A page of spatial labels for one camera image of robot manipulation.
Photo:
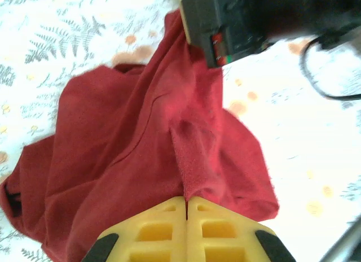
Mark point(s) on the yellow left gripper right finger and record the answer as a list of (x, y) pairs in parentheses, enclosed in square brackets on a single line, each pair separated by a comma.
[(220, 233)]

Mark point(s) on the red t-shirt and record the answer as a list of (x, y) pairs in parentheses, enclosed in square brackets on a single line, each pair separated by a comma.
[(112, 132)]

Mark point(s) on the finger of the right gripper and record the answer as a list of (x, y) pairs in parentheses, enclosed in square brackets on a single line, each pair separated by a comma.
[(197, 16)]

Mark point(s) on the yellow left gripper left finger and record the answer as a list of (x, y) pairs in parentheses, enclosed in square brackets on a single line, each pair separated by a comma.
[(158, 233)]

